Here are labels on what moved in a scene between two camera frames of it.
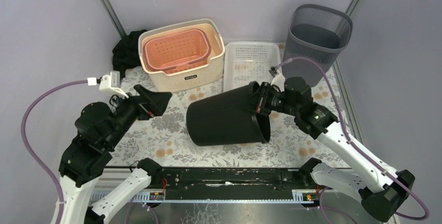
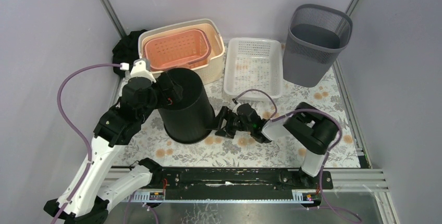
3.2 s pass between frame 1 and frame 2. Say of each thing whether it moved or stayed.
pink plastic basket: stayed
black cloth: stayed
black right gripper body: moved
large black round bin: moved
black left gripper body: moved
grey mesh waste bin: stayed
